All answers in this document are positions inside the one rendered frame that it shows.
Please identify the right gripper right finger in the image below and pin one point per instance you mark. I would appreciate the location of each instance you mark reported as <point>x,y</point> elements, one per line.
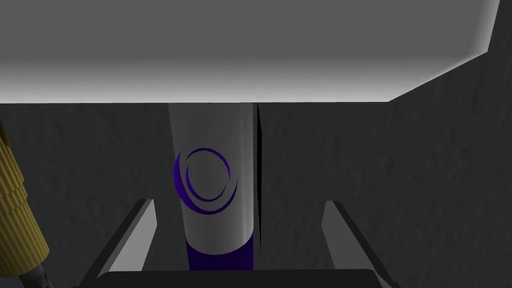
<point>347,240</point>

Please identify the grey cylinder with purple rings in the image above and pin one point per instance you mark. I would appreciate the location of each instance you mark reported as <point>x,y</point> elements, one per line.
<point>216,180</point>

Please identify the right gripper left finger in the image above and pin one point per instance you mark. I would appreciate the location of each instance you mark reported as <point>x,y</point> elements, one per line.
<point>132,240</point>

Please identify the yellow ribbed lampshade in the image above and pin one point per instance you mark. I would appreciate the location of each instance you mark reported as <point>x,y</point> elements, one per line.
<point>18,224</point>

